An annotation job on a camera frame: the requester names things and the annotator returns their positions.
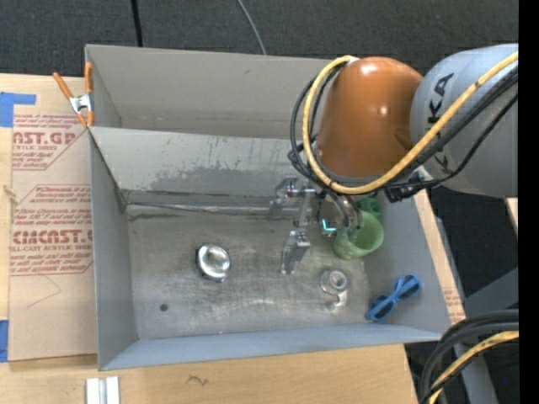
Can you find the clear glass cup with handle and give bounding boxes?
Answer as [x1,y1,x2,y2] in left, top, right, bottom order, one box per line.
[319,268,351,313]

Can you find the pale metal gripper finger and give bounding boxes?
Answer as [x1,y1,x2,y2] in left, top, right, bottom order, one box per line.
[280,230,312,276]
[269,175,303,219]

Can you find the grey metal bin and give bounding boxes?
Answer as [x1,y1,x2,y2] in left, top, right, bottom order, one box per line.
[83,43,454,372]

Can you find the blue sunglasses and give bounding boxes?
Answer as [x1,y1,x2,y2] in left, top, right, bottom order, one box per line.
[365,273,423,323]

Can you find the brown cardboard board red print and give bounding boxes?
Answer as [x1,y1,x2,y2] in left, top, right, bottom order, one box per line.
[0,72,99,363]

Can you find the round clear glass bowl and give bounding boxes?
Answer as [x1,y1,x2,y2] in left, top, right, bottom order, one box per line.
[195,243,232,284]

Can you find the pale green cup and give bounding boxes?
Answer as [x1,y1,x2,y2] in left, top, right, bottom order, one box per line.
[332,208,385,262]

